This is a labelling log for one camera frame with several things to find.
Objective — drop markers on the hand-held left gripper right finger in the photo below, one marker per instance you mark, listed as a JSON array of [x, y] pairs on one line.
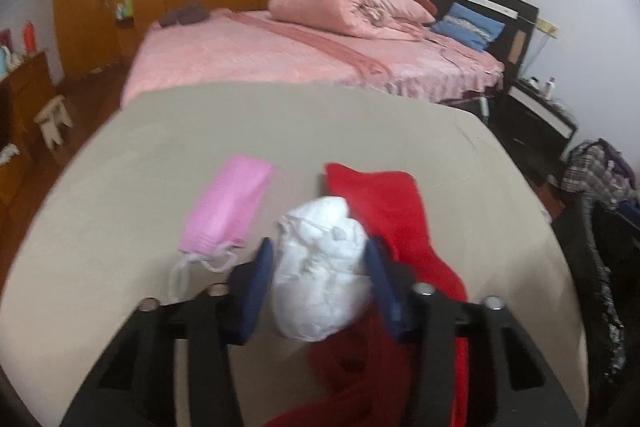
[[385, 287]]

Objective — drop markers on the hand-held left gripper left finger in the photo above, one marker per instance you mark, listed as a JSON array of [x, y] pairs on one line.
[[252, 292]]

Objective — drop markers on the white paper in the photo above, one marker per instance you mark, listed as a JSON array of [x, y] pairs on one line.
[[320, 267]]

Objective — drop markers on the red knit glove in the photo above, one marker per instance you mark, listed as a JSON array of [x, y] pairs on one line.
[[395, 207]]

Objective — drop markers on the pink face mask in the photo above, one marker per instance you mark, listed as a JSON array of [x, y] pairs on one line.
[[225, 207]]

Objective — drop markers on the dark nightstand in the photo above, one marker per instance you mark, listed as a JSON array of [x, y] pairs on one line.
[[535, 127]]

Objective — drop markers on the plaid cloth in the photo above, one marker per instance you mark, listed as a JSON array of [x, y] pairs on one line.
[[587, 174]]

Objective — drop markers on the bed with pink sheet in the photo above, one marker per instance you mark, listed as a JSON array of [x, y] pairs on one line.
[[250, 52]]

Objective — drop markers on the blue plastic item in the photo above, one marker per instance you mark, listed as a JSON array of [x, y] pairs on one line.
[[630, 207]]

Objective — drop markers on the white bottle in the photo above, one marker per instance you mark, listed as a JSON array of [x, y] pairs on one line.
[[550, 88]]

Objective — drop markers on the small white stool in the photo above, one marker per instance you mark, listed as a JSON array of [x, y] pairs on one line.
[[52, 119]]

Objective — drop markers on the purple garment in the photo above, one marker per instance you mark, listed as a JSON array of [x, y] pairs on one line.
[[620, 157]]

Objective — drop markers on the blue patterned pillow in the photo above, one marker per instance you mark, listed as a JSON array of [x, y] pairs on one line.
[[467, 26]]

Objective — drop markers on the white rag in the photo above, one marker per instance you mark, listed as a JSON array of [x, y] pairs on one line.
[[9, 154]]

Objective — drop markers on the folded pink quilt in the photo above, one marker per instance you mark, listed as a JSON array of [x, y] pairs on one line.
[[325, 9]]

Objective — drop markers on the dark neck pillow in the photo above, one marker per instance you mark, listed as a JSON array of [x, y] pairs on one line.
[[185, 14]]

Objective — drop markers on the wooden dresser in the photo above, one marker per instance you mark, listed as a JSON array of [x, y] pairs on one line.
[[25, 107]]

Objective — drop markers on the dark wooden headboard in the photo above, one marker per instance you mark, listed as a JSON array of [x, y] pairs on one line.
[[500, 7]]

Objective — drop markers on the green bottles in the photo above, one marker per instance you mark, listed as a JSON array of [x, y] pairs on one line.
[[123, 8]]

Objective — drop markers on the red thermos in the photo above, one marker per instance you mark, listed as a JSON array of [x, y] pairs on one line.
[[29, 39]]

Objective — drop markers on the light blue kettle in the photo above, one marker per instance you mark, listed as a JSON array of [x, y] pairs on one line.
[[4, 61]]

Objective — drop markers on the wall socket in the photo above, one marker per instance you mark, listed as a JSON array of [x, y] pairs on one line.
[[546, 28]]

